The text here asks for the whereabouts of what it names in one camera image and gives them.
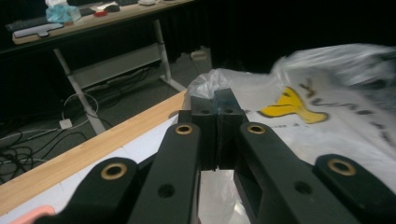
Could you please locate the bundle of floor cables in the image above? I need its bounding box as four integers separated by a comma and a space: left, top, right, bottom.
0, 66, 150, 185

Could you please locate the white-legged desk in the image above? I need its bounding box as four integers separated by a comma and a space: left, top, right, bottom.
0, 0, 195, 135

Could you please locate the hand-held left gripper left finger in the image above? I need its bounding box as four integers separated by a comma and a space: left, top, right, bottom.
127, 96, 219, 224

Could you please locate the white power adapter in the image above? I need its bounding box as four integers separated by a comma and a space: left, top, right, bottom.
58, 119, 74, 131

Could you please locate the white board table cover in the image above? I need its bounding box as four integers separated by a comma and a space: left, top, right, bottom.
0, 114, 185, 224

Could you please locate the grey wrist rest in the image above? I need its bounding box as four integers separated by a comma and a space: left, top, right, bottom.
11, 21, 65, 41

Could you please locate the clear smiley plastic bag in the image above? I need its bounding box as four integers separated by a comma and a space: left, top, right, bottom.
183, 42, 396, 224

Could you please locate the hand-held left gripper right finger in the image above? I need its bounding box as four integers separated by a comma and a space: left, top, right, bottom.
214, 88, 360, 224

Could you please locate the pink plastic basket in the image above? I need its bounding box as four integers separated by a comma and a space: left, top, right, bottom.
8, 204, 56, 224

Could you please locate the blue tissue box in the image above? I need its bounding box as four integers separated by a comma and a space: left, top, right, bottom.
45, 0, 82, 24

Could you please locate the wooden table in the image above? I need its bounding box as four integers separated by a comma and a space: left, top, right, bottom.
0, 89, 189, 217

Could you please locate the white power strip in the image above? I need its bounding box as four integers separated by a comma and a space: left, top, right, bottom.
190, 49, 209, 62

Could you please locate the dark keyboard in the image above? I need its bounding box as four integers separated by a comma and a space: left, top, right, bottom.
5, 16, 49, 33

